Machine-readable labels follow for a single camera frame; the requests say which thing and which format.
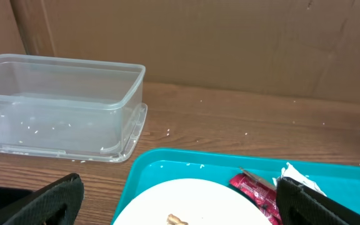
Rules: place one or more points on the peanut shells and rice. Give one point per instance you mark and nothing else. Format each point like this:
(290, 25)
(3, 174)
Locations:
(173, 220)

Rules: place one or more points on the clear plastic bin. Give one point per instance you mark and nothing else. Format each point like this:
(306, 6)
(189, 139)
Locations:
(70, 108)

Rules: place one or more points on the red snack wrapper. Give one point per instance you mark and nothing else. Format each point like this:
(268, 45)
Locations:
(260, 192)

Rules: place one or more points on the white tissue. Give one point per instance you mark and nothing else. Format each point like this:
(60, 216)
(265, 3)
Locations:
(291, 172)

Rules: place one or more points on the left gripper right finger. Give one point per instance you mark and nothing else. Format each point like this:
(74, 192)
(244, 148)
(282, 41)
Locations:
(301, 205)

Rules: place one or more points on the cardboard back panel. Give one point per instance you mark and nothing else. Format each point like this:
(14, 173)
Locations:
(308, 48)

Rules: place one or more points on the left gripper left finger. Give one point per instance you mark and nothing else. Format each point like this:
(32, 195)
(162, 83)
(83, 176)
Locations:
(57, 203)

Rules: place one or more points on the teal serving tray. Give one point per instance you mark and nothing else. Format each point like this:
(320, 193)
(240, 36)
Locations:
(340, 183)

